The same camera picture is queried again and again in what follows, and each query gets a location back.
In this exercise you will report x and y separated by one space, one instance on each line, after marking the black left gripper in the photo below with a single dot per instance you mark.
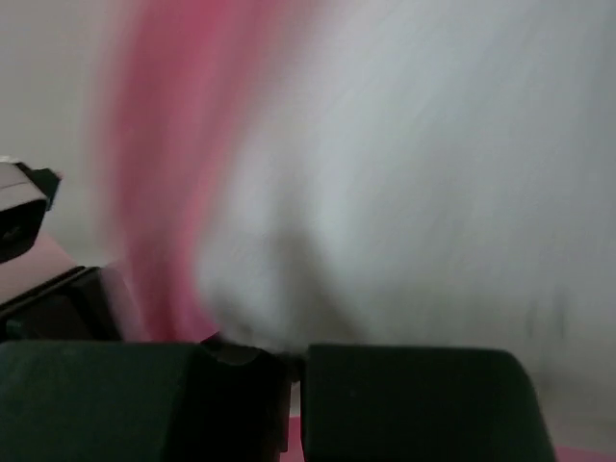
71 306

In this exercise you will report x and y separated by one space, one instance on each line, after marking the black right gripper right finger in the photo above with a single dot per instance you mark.
391 403

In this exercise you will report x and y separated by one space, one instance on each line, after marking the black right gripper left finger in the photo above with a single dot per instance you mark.
112 401

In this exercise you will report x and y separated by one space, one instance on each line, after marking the white pillow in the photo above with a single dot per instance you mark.
432 173

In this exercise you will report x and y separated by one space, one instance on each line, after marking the pink satin pillowcase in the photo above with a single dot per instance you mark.
186 78

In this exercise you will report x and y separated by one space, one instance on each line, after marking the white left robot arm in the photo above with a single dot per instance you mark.
29 257

